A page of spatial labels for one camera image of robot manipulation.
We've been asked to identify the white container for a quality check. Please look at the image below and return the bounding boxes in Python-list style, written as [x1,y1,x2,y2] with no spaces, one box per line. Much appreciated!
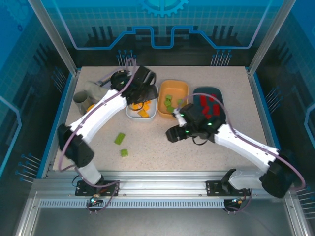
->
[126,85,159,122]

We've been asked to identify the tan container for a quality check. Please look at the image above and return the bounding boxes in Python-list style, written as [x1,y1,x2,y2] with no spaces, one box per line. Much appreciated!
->
[157,79,189,120]

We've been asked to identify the dark teal container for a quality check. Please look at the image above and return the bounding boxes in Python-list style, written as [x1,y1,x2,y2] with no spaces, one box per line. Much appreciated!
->
[192,86,227,123]

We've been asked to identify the beige cloth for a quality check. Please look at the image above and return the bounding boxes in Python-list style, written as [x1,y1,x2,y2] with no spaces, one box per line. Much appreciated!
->
[83,81,110,103]

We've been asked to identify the long green lego brick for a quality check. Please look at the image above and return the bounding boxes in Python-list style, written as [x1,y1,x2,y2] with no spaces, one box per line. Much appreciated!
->
[114,132,126,146]

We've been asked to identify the grey cup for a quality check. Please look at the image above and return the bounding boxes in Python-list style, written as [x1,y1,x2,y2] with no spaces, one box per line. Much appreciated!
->
[73,91,92,116]

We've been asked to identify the blue printed back panel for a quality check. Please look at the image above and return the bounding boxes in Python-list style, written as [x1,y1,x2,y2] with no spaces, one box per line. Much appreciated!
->
[41,0,274,67]

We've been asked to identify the blue table edge strip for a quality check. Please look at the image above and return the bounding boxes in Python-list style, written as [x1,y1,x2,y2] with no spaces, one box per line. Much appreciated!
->
[250,71,281,150]
[36,72,81,179]

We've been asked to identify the small LED circuit board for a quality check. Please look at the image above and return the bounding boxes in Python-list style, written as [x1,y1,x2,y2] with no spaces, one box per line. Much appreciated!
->
[228,198,247,207]
[88,195,104,207]

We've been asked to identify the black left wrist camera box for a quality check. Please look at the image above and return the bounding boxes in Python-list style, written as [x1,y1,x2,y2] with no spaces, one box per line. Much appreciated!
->
[134,65,157,86]

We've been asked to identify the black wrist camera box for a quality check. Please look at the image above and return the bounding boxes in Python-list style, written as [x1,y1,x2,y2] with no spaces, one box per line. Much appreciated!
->
[181,103,201,122]
[134,65,157,86]

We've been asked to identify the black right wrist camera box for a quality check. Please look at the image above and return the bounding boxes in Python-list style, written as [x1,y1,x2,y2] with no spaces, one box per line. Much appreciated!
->
[181,103,201,122]

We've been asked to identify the aluminium mounting rail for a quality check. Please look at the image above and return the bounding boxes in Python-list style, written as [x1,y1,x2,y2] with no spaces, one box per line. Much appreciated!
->
[34,169,296,200]

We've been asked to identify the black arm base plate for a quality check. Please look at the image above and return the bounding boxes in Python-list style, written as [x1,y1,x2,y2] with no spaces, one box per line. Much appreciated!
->
[75,180,121,197]
[205,180,252,197]

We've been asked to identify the slotted cable duct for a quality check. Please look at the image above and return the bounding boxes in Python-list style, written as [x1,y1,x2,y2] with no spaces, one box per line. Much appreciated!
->
[39,199,228,209]

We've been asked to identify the aluminium frame post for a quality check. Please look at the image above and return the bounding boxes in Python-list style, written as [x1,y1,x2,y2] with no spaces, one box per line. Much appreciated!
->
[27,0,81,76]
[248,0,288,76]

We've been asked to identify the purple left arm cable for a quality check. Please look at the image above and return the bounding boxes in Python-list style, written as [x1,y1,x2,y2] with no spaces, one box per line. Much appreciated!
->
[58,58,138,172]

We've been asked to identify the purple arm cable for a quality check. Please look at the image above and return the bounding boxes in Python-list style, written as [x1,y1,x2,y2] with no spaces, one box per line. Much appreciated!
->
[58,58,138,172]
[177,93,306,192]

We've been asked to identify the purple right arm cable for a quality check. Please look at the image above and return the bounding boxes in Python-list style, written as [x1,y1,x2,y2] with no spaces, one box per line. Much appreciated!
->
[177,93,306,192]

